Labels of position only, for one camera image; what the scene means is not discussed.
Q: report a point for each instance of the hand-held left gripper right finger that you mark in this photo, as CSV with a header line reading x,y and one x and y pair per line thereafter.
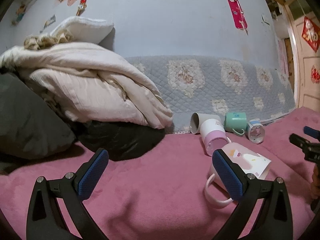
x,y
227,177

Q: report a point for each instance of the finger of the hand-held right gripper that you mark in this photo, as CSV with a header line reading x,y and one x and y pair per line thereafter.
x,y
311,131
298,141

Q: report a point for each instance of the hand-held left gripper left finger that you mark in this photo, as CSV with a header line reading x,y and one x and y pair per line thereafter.
x,y
92,175

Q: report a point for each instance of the pink printed mug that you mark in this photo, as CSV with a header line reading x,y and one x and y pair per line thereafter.
x,y
246,161

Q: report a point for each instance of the white and pink cup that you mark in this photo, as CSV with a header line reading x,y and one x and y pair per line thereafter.
x,y
213,136

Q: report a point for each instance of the grey cup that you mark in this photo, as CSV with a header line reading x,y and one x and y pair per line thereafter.
x,y
197,123

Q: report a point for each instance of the clear glass blue band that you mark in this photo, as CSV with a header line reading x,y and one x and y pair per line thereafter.
x,y
256,132

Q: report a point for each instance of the black cloth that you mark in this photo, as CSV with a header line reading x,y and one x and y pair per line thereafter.
x,y
122,140

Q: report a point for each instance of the green mug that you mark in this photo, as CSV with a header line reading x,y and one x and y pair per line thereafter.
x,y
235,122

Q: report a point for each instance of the red paper door decoration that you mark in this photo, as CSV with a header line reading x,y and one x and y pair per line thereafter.
x,y
315,74

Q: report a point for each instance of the pink bed blanket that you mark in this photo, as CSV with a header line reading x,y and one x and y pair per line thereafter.
x,y
155,180

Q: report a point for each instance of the cream door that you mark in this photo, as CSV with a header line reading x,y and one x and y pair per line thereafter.
x,y
306,62

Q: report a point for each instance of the dark grey pillow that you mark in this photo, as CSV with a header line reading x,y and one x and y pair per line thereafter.
x,y
27,122

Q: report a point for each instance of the beige folded blanket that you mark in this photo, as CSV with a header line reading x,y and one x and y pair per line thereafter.
x,y
82,87

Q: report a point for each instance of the blue floral quilted cover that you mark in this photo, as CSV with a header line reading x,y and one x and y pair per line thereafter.
x,y
207,85

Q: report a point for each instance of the red diamond door decoration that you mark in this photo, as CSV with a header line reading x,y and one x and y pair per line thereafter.
x,y
311,33

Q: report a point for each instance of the white folded towel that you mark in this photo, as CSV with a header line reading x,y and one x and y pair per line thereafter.
x,y
82,28

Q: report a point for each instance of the pink printed wall banner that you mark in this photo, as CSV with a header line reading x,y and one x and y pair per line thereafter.
x,y
235,5

